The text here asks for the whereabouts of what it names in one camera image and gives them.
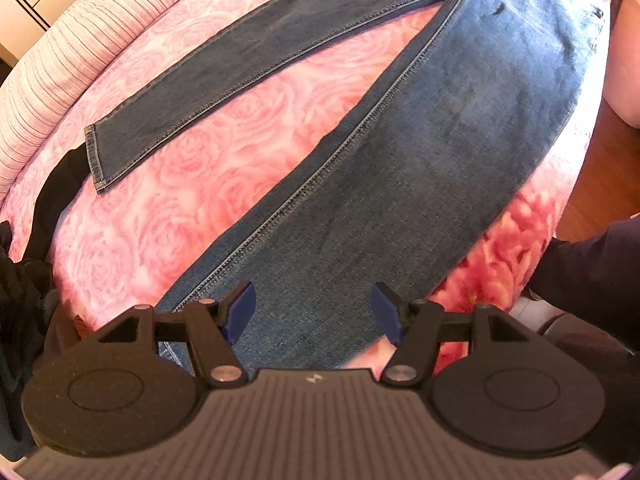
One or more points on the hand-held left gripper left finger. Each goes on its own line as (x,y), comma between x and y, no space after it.
(242,306)

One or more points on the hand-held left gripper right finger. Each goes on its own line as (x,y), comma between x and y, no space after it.
(387,310)

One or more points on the dark blue jeans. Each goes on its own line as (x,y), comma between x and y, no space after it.
(450,110)

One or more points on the pink rose blanket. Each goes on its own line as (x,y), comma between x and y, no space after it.
(200,185)

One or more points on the person's dark trouser leg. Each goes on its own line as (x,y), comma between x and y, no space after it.
(600,270)

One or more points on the dark grey garment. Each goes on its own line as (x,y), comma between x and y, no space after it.
(20,310)

